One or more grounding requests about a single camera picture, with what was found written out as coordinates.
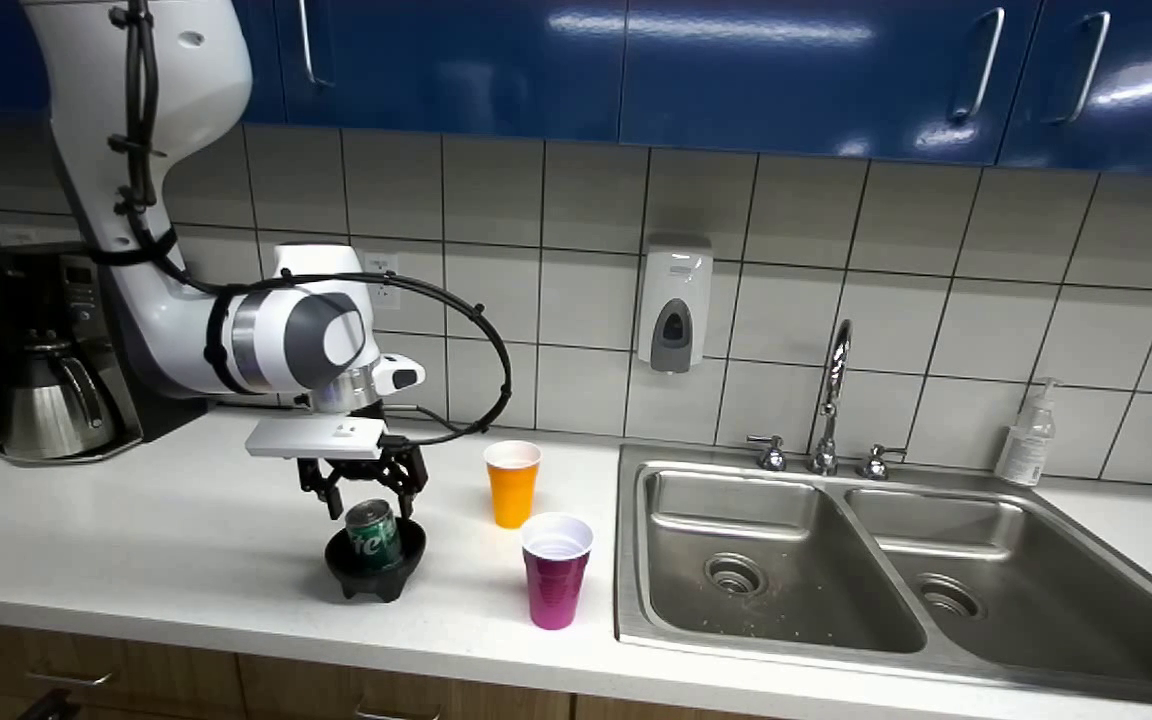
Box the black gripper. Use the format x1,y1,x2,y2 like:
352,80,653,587
293,444,434,522

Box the green soda can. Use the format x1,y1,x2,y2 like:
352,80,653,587
346,495,406,563

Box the black bowl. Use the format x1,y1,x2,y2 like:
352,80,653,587
322,516,429,604

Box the orange plastic cup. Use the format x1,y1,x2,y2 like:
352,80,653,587
481,440,544,530

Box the purple plastic cup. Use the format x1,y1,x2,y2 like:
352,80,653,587
515,512,602,631

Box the wooden lower cabinets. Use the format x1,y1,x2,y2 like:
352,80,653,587
0,610,767,720

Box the steel coffee carafe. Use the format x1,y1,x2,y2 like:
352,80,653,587
0,330,122,462

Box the black coffee maker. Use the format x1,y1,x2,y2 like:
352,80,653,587
0,249,148,467

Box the chrome faucet knob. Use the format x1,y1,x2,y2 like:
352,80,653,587
858,440,908,482
746,431,796,476

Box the steel double sink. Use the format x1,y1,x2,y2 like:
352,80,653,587
614,444,1152,711

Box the chrome faucet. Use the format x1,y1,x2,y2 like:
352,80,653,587
809,317,858,476

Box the blue upper cabinets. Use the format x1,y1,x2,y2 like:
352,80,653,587
0,0,1152,184

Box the clear soap bottle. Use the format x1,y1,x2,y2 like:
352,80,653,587
991,374,1062,486

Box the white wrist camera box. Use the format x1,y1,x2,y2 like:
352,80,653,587
246,410,394,462

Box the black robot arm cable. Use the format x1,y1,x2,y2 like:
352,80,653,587
103,0,515,448

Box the white wall soap dispenser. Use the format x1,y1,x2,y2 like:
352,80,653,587
632,236,716,374

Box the chrome cabinet handle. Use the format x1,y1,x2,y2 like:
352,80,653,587
951,2,1011,126
1051,6,1116,131
293,0,330,87

